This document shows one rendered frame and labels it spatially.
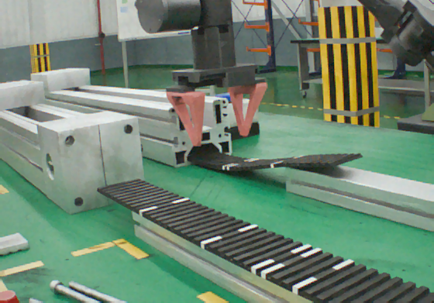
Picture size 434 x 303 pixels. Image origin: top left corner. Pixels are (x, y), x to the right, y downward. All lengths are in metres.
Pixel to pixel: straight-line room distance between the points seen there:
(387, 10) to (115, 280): 0.78
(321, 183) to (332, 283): 0.26
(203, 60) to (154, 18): 0.09
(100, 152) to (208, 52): 0.20
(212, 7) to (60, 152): 0.27
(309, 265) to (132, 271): 0.16
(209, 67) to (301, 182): 0.20
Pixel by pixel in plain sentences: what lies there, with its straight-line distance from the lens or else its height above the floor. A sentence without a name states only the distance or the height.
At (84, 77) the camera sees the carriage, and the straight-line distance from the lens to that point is 1.29.
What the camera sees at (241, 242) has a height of 0.81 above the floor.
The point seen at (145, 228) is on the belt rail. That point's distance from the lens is 0.51.
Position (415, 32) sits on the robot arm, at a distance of 1.03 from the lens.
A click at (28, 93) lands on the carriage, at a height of 0.89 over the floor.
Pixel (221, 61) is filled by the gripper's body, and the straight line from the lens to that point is 0.69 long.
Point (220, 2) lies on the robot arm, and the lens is 0.69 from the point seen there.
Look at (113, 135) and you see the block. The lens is 0.61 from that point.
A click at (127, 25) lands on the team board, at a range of 7.14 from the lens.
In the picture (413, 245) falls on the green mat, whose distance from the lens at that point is 0.46.
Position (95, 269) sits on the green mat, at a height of 0.78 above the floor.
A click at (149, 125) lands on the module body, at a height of 0.83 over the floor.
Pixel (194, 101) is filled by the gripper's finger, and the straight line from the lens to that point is 0.67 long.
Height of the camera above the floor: 0.96
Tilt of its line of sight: 11 degrees down
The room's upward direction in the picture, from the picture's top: 4 degrees counter-clockwise
